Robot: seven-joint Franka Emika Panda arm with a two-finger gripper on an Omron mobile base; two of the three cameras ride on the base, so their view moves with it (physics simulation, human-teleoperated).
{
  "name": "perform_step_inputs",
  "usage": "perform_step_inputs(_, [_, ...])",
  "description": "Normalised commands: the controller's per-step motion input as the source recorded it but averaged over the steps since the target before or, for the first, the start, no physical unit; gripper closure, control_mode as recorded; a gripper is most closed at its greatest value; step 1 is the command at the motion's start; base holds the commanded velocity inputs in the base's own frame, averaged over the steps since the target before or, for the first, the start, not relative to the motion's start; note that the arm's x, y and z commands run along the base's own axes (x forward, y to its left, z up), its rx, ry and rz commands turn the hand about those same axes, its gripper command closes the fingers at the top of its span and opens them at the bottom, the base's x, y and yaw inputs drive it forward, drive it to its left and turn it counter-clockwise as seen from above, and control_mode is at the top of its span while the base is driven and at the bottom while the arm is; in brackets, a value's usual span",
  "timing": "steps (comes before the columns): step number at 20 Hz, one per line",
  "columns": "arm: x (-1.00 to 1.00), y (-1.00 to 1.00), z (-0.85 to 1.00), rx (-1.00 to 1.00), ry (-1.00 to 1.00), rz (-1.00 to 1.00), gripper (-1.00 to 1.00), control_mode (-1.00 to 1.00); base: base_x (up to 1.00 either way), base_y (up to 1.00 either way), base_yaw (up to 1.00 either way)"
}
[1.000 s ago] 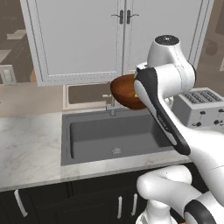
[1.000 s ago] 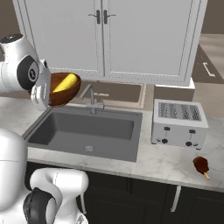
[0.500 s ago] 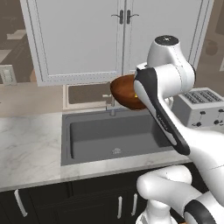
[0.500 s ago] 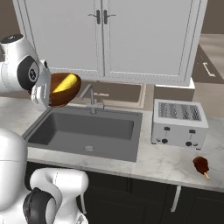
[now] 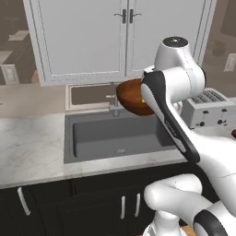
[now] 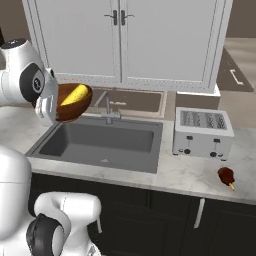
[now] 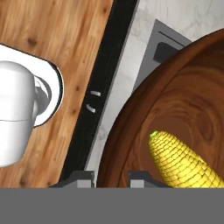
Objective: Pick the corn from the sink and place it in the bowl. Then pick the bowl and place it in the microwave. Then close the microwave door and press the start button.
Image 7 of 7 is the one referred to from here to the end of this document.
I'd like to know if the white and black round fixture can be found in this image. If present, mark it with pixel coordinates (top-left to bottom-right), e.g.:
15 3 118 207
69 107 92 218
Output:
0 43 65 168

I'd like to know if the yellow corn cob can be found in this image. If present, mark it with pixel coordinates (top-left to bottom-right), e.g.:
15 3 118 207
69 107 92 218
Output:
148 129 224 189

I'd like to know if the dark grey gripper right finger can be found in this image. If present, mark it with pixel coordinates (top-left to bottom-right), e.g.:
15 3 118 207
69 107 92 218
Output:
128 170 173 189

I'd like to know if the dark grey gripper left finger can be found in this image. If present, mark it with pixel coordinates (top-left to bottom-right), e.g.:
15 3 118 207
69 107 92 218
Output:
48 170 96 189

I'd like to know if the grey metal sink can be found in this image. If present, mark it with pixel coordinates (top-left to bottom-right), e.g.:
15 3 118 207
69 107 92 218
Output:
132 18 193 93

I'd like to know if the brown wooden bowl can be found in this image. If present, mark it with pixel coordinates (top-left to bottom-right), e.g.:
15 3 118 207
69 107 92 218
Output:
95 28 224 189

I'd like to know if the black cupboard front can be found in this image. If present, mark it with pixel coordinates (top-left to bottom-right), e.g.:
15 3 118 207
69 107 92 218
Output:
59 0 139 182

